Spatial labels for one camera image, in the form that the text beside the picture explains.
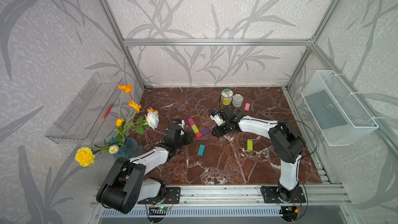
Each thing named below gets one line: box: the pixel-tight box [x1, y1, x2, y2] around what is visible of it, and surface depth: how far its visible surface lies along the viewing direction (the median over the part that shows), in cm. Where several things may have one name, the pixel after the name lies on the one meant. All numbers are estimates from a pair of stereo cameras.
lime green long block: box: [191, 123, 200, 134], surface depth 98 cm
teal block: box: [197, 143, 206, 157], surface depth 90 cm
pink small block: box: [244, 102, 251, 112], surface depth 110 cm
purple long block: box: [200, 128, 211, 136], surface depth 98 cm
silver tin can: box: [232, 93, 245, 108], surface depth 110 cm
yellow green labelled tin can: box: [220, 88, 234, 106], surface depth 108 cm
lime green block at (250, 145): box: [247, 140, 254, 151], surface depth 91 cm
